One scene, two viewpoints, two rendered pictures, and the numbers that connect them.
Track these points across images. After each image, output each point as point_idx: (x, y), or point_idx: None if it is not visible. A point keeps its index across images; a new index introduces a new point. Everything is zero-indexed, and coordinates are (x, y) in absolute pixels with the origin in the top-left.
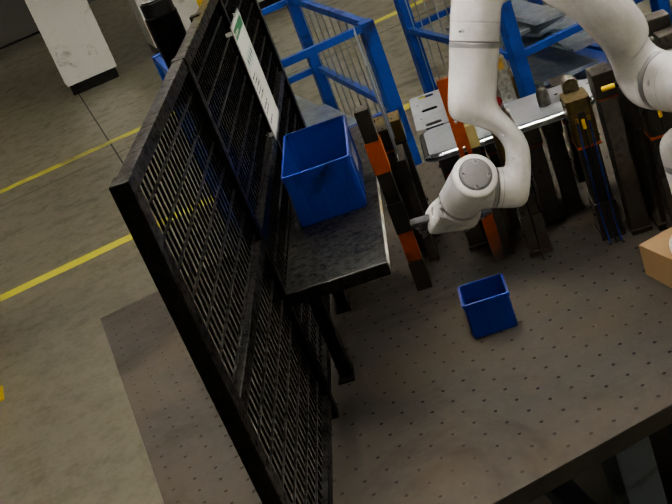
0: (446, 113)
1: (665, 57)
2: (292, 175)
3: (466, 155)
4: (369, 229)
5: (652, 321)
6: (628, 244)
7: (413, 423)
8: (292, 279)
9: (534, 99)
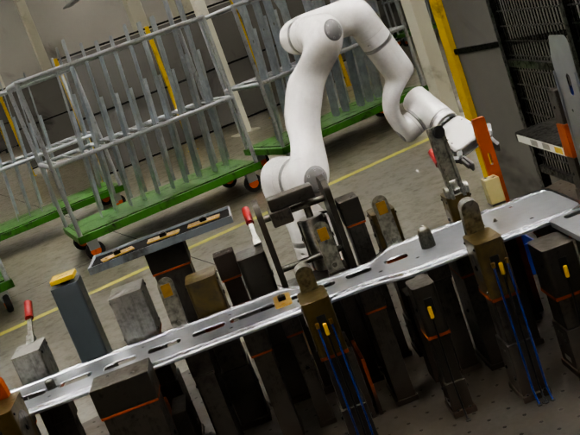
0: (564, 223)
1: (288, 156)
2: None
3: (413, 88)
4: (547, 135)
5: (396, 294)
6: (410, 338)
7: None
8: None
9: (443, 249)
